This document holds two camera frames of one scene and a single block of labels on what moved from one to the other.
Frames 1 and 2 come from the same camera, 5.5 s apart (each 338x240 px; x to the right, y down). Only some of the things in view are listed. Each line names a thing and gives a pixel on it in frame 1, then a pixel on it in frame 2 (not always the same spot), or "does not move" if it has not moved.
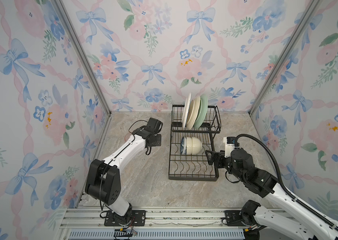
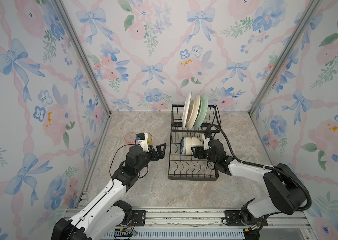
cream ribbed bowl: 193,145 does not move
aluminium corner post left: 85,54 does not move
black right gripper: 220,156 to 198,149
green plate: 202,111 does not move
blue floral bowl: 183,146 does not move
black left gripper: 159,140 to 160,154
